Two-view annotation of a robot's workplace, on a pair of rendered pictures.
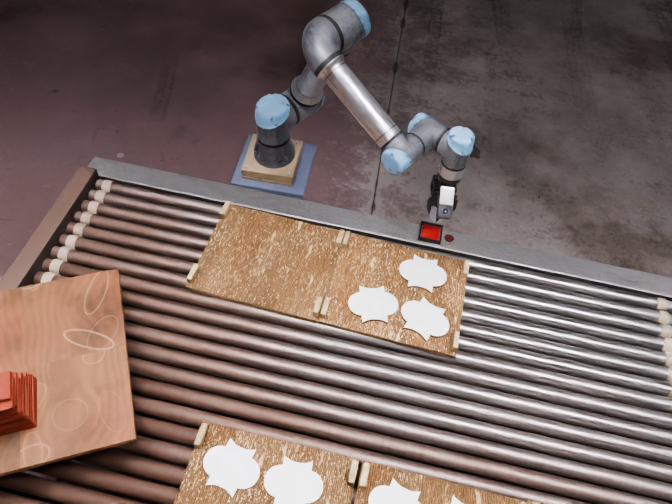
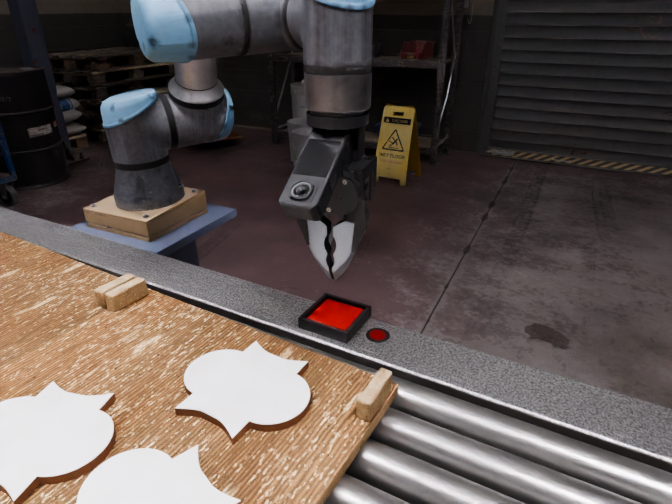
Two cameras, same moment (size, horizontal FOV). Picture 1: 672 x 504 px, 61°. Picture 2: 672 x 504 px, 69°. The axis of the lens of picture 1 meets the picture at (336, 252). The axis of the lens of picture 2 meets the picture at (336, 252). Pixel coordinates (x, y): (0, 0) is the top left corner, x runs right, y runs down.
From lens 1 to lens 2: 1.40 m
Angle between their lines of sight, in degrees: 31
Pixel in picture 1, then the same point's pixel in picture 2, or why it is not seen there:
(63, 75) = not seen: hidden behind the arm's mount
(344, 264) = (79, 337)
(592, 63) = not seen: outside the picture
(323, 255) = (55, 315)
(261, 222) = (14, 256)
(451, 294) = (296, 459)
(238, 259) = not seen: outside the picture
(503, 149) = (605, 343)
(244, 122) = (273, 278)
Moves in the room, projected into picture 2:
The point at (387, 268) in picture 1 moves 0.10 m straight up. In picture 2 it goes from (168, 361) to (154, 288)
